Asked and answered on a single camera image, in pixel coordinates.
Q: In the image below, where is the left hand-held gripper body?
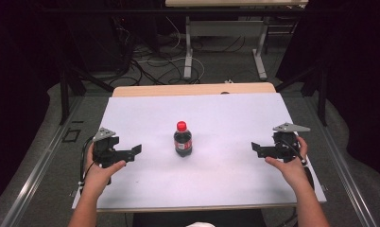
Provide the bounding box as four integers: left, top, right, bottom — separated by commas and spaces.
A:
92, 127, 120, 168

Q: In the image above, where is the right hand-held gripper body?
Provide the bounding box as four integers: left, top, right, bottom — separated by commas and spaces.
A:
271, 122, 311, 164

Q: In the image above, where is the dark soda bottle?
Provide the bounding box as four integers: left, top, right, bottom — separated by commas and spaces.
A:
173, 129, 193, 158

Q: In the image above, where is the person's right hand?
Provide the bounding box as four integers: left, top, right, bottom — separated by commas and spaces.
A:
265, 135, 309, 190

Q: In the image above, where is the person's left hand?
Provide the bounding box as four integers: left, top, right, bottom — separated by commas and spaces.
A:
83, 143, 128, 199

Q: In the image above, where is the white table mat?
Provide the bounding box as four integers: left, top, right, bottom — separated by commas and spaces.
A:
72, 92, 327, 211

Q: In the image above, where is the black metal stand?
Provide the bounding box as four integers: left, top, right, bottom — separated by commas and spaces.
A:
274, 61, 330, 127
59, 61, 115, 126

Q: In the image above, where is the person's white clothing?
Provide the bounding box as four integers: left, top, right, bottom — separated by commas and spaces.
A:
185, 221, 216, 227

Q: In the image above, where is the white desk with metal legs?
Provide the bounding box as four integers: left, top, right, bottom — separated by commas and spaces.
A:
164, 0, 309, 80

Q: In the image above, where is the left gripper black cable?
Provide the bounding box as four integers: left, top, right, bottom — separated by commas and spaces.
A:
78, 136, 95, 187

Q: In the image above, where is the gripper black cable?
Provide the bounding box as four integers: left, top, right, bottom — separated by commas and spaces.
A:
281, 138, 316, 191
78, 136, 95, 187

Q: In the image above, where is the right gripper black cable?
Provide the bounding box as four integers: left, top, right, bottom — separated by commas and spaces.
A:
281, 138, 316, 191

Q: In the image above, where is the aluminium floor rail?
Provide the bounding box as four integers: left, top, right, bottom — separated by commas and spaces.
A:
304, 94, 379, 227
0, 96, 85, 227

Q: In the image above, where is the tangle of black floor cables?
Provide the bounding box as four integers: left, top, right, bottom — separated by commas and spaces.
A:
111, 18, 247, 87

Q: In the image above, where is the white floor cable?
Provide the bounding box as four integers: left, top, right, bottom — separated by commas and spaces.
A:
136, 17, 205, 83

